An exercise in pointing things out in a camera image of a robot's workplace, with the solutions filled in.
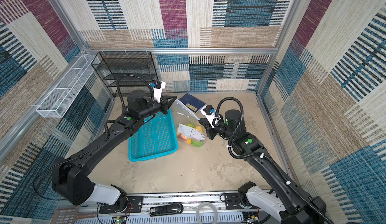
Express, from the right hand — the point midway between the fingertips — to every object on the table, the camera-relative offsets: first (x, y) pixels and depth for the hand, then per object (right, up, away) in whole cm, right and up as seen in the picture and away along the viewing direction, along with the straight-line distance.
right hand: (202, 122), depth 71 cm
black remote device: (-14, -39, -2) cm, 42 cm away
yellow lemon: (-1, -5, +18) cm, 19 cm away
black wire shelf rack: (-57, +34, +37) cm, 76 cm away
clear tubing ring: (0, -38, -1) cm, 38 cm away
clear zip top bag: (-6, -5, +10) cm, 13 cm away
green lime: (-2, -14, +17) cm, 22 cm away
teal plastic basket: (-28, -11, +28) cm, 41 cm away
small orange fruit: (-7, -13, +18) cm, 23 cm away
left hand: (-13, +13, +1) cm, 18 cm away
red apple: (-10, -10, +16) cm, 21 cm away
